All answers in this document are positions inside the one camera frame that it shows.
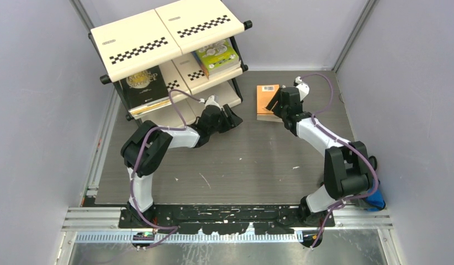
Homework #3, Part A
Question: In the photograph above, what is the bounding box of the light green spine book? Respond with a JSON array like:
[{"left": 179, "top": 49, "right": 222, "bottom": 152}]
[{"left": 192, "top": 39, "right": 241, "bottom": 78}]

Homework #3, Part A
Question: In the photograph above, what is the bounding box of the black Moon Sixpence book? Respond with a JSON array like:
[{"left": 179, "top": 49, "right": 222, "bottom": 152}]
[{"left": 118, "top": 66, "right": 168, "bottom": 111}]

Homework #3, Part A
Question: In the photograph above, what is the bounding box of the cream three-tier shelf rack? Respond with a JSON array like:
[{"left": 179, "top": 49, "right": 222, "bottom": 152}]
[{"left": 88, "top": 1, "right": 252, "bottom": 127}]

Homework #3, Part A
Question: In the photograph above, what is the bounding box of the yellow book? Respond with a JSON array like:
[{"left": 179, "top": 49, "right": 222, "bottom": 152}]
[{"left": 129, "top": 98, "right": 171, "bottom": 119}]

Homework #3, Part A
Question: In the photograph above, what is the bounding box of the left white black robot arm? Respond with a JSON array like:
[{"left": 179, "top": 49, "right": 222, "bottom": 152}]
[{"left": 120, "top": 104, "right": 243, "bottom": 228}]

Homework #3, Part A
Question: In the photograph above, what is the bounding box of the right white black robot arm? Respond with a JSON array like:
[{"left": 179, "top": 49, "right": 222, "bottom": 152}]
[{"left": 266, "top": 84, "right": 379, "bottom": 227}]

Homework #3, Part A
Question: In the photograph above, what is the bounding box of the orange spine book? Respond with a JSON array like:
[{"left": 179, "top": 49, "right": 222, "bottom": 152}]
[{"left": 256, "top": 84, "right": 280, "bottom": 115}]

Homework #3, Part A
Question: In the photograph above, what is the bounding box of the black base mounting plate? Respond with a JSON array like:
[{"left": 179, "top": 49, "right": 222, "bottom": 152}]
[{"left": 118, "top": 204, "right": 335, "bottom": 247}]

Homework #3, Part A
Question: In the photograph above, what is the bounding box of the blue cloth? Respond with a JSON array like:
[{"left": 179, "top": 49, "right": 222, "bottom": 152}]
[{"left": 359, "top": 188, "right": 386, "bottom": 211}]

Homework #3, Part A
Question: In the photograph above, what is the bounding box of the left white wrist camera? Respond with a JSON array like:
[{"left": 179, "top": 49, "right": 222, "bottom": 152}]
[{"left": 198, "top": 94, "right": 222, "bottom": 109}]

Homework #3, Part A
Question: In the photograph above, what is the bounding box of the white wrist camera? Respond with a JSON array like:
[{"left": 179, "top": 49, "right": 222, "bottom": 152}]
[
  {"left": 293, "top": 76, "right": 310, "bottom": 102},
  {"left": 198, "top": 94, "right": 222, "bottom": 109}
]

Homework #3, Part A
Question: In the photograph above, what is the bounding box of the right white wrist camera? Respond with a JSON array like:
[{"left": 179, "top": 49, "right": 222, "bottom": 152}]
[{"left": 293, "top": 76, "right": 310, "bottom": 102}]

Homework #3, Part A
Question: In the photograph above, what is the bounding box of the aluminium rail frame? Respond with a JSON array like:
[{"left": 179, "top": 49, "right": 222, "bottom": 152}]
[{"left": 56, "top": 206, "right": 401, "bottom": 264}]

